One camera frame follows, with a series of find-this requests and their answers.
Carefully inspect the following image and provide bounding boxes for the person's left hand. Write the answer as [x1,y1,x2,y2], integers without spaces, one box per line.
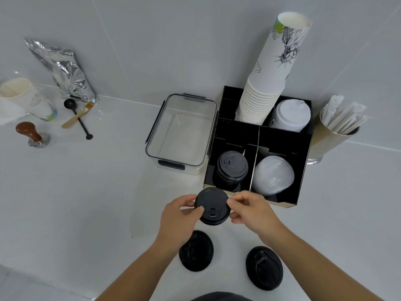
[155,194,205,253]

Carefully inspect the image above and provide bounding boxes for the person's right hand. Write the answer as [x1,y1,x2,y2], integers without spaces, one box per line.
[227,191,287,247]

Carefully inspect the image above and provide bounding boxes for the black cup lid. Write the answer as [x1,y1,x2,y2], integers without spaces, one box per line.
[246,246,284,291]
[194,187,231,226]
[179,230,214,273]

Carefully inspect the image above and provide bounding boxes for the person's right forearm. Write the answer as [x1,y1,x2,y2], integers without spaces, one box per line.
[259,228,401,301]

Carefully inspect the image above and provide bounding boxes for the person's left forearm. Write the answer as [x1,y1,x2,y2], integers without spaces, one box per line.
[93,241,180,301]

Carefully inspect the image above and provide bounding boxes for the stack of black lids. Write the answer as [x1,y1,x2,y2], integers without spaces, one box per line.
[213,150,249,187]

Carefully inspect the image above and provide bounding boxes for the stack of clear lids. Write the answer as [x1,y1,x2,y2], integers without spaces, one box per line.
[252,155,295,196]

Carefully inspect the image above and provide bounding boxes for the person's dark clothing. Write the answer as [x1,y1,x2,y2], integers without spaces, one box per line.
[189,291,253,301]

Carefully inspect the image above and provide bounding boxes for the clear plastic storage container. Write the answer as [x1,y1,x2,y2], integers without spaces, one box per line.
[145,93,219,171]

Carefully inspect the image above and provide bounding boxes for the black compartment organizer box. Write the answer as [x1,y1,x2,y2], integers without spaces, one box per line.
[203,85,314,208]

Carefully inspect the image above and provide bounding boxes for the stack of white lids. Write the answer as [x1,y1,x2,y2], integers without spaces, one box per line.
[267,98,311,133]

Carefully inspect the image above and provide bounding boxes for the metal holder cup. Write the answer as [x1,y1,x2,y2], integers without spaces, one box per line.
[305,109,361,165]

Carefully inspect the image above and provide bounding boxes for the bundle of paper-wrapped straws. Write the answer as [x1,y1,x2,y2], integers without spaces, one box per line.
[322,95,372,135]

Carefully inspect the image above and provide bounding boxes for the stack of printed paper cups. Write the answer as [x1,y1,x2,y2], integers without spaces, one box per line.
[235,11,313,125]

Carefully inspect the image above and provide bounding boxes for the black coffee scoop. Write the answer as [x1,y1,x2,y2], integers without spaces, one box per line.
[63,98,94,141]

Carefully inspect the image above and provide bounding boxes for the wooden brush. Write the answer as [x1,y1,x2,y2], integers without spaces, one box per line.
[61,103,94,129]

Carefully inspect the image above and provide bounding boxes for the silver foil bag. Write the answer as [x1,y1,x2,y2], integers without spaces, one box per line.
[24,37,100,106]

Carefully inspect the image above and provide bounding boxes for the paper cups in plastic sleeve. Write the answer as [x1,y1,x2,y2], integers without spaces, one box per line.
[0,71,59,122]

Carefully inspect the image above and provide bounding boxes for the wooden-handled coffee tamper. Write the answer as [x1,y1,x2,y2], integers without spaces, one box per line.
[15,121,52,148]

